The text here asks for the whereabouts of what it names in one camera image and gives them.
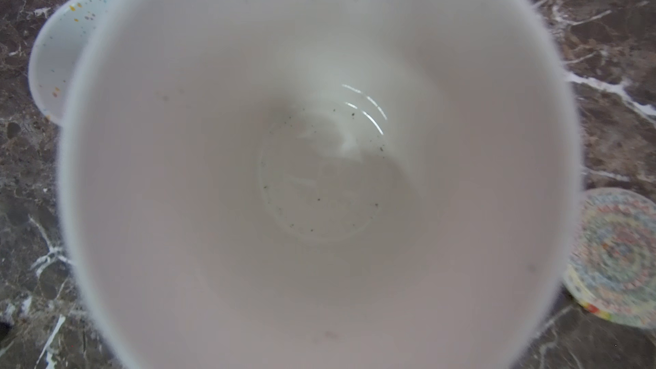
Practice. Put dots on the lilac mug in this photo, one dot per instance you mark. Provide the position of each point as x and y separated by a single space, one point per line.
319 183

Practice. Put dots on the white speckled mug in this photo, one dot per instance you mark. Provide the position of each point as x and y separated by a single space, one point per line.
56 51

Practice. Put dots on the multicolour woven coaster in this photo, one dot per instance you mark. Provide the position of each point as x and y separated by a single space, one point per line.
611 270

